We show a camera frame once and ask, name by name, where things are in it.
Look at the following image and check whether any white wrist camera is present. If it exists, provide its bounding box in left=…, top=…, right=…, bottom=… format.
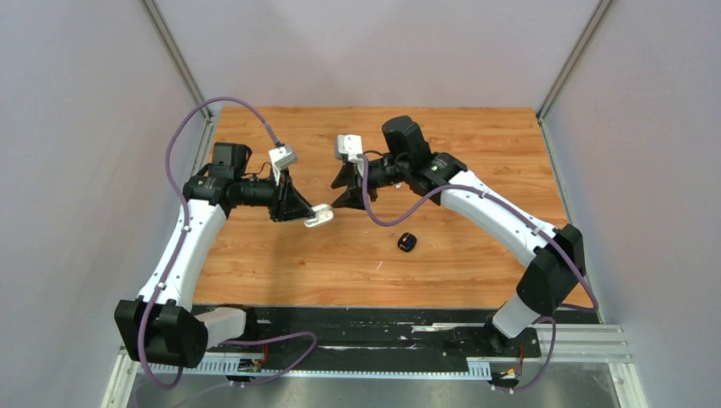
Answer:
left=334, top=134, right=364, bottom=165
left=268, top=144, right=298, bottom=186

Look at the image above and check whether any grey slotted cable duct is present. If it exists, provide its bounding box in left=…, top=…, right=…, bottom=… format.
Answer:
left=146, top=355, right=493, bottom=381

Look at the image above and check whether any aluminium frame post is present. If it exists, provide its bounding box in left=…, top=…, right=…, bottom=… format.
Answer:
left=536, top=0, right=616, bottom=124
left=139, top=0, right=206, bottom=105

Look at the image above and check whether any black earbud charging case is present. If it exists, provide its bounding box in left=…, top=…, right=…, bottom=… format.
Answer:
left=397, top=232, right=417, bottom=252

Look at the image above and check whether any left aluminium frame post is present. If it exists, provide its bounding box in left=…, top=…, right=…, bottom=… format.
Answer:
left=139, top=0, right=206, bottom=105

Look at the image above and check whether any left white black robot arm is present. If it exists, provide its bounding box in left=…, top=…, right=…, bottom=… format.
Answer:
left=114, top=143, right=333, bottom=368

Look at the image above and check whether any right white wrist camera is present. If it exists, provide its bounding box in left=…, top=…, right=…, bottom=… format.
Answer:
left=334, top=134, right=364, bottom=165

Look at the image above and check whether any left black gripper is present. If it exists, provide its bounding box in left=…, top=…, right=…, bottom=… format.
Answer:
left=235, top=166, right=315, bottom=223

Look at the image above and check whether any white earbud charging case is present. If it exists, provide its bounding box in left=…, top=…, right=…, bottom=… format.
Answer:
left=304, top=203, right=334, bottom=228

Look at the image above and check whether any right aluminium frame post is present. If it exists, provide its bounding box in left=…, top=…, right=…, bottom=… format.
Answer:
left=536, top=0, right=616, bottom=124

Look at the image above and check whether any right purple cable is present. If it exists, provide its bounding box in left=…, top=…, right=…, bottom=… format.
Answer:
left=360, top=155, right=600, bottom=394

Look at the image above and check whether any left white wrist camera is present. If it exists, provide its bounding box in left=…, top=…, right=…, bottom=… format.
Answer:
left=268, top=144, right=298, bottom=186

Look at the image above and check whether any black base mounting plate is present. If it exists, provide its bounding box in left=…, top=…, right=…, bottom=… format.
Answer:
left=191, top=303, right=601, bottom=374

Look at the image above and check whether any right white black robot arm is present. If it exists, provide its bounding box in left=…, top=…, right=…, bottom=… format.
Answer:
left=331, top=116, right=589, bottom=355

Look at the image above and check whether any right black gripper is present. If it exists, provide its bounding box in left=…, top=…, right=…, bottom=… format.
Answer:
left=331, top=155, right=409, bottom=210

